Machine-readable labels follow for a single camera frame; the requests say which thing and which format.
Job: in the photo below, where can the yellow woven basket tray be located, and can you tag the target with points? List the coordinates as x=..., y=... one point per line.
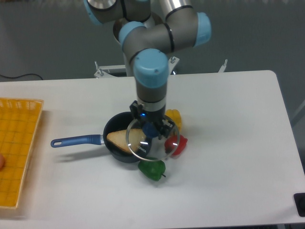
x=19, y=120

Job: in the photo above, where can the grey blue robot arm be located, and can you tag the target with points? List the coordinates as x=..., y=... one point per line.
x=150, y=68

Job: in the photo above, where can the glass pot lid blue knob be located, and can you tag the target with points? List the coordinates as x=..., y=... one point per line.
x=152, y=146

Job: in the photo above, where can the triangular toast slice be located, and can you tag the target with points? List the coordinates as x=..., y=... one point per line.
x=118, y=138

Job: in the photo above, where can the black saucepan blue handle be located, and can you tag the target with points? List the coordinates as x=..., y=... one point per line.
x=116, y=123

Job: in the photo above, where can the red bell pepper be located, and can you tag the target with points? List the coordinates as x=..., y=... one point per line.
x=175, y=146

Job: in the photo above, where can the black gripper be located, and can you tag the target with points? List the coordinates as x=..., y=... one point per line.
x=164, y=126

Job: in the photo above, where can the black table corner device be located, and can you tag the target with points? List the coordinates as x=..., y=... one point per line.
x=299, y=199

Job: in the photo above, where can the yellow bell pepper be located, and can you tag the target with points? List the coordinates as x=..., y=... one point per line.
x=175, y=115

